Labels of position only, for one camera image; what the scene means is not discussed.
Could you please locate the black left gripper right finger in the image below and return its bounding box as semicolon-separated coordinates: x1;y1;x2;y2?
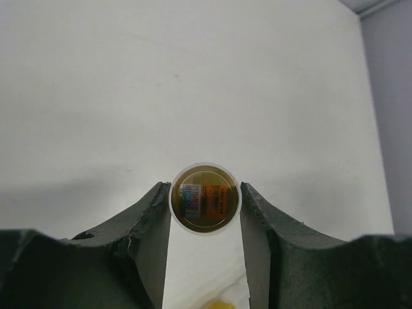
240;183;411;308

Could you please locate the gold bottle cap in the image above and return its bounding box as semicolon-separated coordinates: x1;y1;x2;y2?
168;162;242;235

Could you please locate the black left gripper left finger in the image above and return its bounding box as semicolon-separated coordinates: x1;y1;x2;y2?
1;182;171;308

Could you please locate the weekly pill organizer strip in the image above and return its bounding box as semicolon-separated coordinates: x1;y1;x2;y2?
202;299;236;309

